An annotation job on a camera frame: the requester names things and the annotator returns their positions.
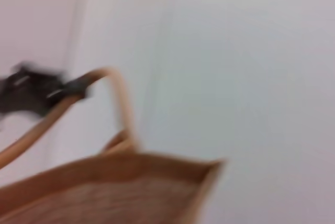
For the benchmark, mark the brown jute handbag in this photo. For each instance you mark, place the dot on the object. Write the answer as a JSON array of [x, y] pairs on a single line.
[[117, 190]]

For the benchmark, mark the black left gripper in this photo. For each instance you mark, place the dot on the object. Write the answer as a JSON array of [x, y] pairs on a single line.
[[28, 90]]

